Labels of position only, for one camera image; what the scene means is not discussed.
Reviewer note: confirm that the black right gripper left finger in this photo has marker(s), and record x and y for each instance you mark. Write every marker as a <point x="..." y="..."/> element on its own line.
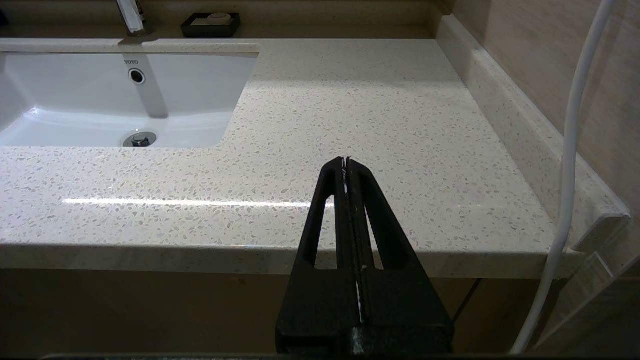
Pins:
<point x="320" y="305"/>

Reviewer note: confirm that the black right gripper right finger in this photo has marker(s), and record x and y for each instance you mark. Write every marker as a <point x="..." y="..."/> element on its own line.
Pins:
<point x="400" y="305"/>

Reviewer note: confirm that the wooden vanity cabinet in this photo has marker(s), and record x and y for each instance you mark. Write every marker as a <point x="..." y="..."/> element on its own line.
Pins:
<point x="150" y="310"/>

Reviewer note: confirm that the clear glass panel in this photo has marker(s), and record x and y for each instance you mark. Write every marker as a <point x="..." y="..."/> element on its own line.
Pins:
<point x="590" y="310"/>

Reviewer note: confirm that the chrome sink drain stopper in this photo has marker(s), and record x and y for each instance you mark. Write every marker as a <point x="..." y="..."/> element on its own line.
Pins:
<point x="140" y="139"/>

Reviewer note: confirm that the black soap dish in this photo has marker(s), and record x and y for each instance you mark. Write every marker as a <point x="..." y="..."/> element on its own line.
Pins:
<point x="200" y="31"/>

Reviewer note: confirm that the round beige soap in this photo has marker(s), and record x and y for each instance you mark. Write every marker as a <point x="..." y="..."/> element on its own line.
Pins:
<point x="219" y="19"/>

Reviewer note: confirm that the white ceramic sink basin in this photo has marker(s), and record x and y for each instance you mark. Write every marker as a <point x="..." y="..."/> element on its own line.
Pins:
<point x="75" y="100"/>

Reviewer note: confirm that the chrome faucet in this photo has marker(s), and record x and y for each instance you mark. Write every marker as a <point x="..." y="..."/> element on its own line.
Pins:
<point x="131" y="17"/>

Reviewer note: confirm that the metal glass panel bracket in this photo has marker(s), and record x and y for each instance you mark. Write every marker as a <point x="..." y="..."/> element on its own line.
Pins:
<point x="602" y="230"/>

